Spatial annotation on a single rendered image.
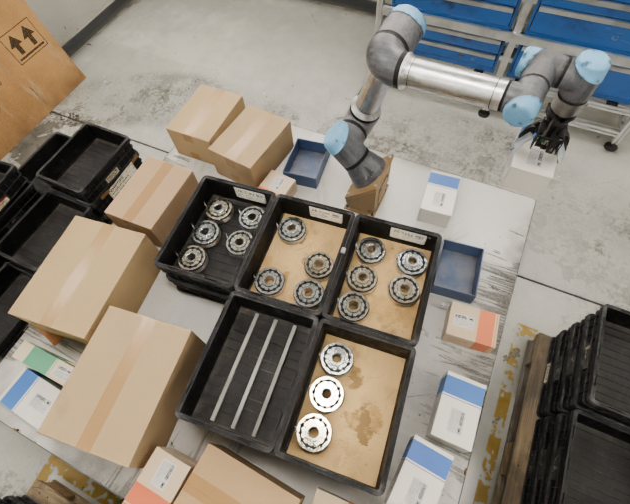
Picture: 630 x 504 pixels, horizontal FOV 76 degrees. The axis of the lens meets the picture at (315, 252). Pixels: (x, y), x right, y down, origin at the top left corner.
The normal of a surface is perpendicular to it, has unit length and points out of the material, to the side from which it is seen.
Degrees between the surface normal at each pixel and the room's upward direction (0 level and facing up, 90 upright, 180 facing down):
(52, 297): 0
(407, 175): 0
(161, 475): 0
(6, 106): 75
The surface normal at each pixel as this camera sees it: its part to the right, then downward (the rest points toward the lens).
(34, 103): 0.85, 0.18
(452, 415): -0.05, -0.47
